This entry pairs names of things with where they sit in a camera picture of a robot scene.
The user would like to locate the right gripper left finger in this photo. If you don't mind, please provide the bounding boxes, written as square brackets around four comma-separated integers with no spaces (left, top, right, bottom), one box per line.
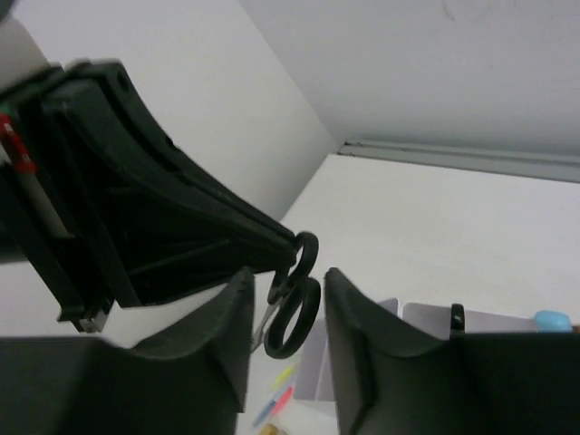
[1,269,255,434]

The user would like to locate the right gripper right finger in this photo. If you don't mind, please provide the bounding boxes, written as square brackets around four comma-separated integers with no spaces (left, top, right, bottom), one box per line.
[324,268,579,434]

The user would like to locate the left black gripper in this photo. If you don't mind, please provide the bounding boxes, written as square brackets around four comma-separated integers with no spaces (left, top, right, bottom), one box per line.
[1,62,296,334]

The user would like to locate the yellow eraser block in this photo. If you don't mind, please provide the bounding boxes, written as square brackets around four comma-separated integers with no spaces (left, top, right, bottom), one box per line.
[259,423,286,435]

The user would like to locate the black handled scissors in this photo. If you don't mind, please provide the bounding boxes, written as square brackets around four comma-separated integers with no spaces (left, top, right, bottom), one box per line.
[250,231,322,360]
[449,304,466,338]

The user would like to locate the blue marker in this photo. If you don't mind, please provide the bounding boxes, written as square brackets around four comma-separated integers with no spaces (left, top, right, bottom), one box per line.
[534,310,575,333]

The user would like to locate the orange pen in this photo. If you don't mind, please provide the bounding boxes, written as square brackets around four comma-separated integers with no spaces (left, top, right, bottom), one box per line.
[1,111,73,238]

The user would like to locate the white organizer upright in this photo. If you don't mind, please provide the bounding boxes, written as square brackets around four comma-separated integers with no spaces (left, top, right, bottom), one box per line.
[401,303,537,340]

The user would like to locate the aluminium frame rail back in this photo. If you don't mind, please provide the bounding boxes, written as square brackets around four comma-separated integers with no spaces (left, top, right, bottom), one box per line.
[338,140,579,183]

